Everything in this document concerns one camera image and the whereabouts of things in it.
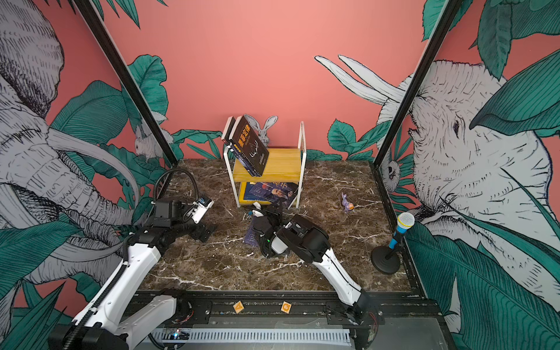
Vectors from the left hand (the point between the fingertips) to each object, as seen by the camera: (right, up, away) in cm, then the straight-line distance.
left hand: (206, 214), depth 81 cm
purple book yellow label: (+15, +20, +1) cm, 25 cm away
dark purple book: (+29, +7, +18) cm, 34 cm away
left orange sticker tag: (+14, -32, -6) cm, 35 cm away
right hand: (+29, +5, +14) cm, 32 cm away
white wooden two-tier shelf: (+28, +13, +20) cm, 37 cm away
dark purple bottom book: (+16, -11, +10) cm, 22 cm away
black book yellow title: (+14, +30, +1) cm, 33 cm away
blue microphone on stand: (+70, -19, +5) cm, 73 cm away
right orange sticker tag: (+30, -32, -6) cm, 44 cm away
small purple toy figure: (+59, +1, +20) cm, 62 cm away
